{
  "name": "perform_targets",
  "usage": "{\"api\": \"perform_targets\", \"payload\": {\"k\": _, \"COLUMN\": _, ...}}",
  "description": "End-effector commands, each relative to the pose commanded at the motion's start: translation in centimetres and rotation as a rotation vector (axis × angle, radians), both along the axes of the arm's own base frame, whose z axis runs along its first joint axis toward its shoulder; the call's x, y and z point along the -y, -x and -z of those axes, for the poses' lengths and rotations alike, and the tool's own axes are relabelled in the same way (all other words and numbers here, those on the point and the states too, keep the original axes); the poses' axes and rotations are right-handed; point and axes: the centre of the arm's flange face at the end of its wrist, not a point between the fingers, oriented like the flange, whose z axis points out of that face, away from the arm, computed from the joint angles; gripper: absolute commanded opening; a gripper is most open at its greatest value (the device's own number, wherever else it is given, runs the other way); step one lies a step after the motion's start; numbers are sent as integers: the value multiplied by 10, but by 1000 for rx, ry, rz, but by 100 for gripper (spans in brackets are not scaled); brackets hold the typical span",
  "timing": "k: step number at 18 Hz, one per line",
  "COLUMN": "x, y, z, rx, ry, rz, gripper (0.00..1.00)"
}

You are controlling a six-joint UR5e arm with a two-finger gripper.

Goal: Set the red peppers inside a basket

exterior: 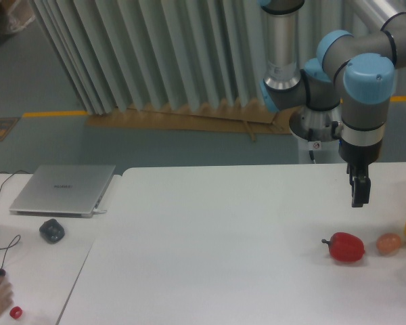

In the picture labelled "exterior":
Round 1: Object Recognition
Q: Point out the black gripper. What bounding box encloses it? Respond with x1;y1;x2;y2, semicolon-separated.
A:
338;139;382;208

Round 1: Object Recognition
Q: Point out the red bell pepper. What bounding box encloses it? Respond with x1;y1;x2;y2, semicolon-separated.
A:
321;232;365;263

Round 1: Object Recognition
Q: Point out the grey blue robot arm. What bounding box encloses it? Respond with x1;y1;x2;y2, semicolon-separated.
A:
259;1;406;207

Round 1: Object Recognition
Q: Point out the brown egg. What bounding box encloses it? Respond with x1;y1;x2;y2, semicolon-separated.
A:
376;233;401;255

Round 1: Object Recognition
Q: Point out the flat brown cardboard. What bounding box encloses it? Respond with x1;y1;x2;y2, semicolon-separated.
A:
86;99;297;141

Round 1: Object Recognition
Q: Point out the grey folding screen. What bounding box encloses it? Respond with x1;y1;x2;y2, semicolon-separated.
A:
30;0;406;114

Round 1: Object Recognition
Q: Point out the silver closed laptop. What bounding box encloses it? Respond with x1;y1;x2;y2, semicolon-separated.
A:
9;165;115;217

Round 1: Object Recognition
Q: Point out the black earbuds case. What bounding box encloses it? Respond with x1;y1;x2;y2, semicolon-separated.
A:
39;219;65;244

